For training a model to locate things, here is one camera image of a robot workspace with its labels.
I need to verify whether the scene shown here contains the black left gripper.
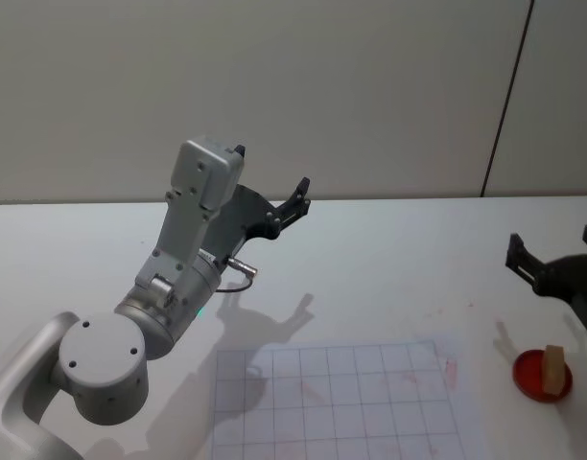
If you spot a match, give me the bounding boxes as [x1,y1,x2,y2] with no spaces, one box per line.
[206,144,312,265]

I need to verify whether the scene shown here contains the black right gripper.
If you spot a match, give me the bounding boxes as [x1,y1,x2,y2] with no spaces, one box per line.
[505,223,587,342]

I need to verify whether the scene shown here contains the beige rectangular block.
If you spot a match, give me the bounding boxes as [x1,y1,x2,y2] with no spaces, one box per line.
[542,344,567,397]

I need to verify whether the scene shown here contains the round red shallow dish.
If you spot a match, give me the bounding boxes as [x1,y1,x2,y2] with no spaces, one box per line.
[511,348,575,401]

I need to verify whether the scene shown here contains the white grid paper sheet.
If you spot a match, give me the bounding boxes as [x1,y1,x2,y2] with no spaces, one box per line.
[211,339,487,460]

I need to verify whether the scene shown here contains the thin dark cable silver plug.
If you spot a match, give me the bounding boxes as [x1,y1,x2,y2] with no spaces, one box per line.
[215,257,259,293]

